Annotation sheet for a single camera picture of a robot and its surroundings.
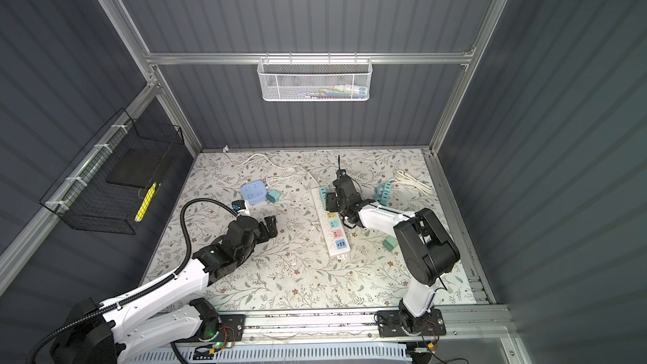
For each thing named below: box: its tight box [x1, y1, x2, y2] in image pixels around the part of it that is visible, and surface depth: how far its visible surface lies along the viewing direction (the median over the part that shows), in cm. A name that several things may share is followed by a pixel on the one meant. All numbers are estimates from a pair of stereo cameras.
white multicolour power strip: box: [310, 187, 352, 257], surface depth 93 cm
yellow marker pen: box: [134, 182, 158, 223], surface depth 71 cm
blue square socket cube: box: [240, 179, 268, 206], surface depth 105 cm
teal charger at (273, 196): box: [266, 189, 281, 204], surface depth 104 cm
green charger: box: [381, 235, 399, 252], surface depth 91 cm
